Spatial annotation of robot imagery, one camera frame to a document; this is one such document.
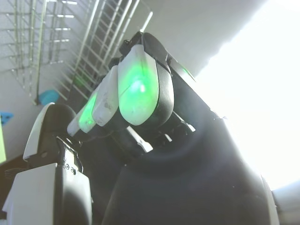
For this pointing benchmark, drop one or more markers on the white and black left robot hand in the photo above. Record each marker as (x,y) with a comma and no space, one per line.
(187,164)

